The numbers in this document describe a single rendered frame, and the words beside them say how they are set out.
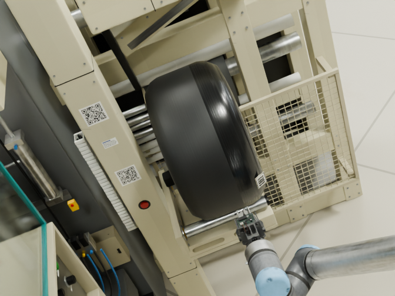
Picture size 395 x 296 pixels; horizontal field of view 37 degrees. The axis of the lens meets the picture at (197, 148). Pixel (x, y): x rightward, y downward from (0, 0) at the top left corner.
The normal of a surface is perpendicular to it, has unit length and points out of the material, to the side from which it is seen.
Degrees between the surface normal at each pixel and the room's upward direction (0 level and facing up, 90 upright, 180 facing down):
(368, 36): 0
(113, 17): 90
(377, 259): 69
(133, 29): 90
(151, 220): 90
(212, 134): 49
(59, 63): 90
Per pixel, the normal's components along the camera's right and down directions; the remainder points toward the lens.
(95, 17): 0.22, 0.60
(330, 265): -0.84, 0.19
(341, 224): -0.30, -0.71
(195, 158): 0.04, 0.17
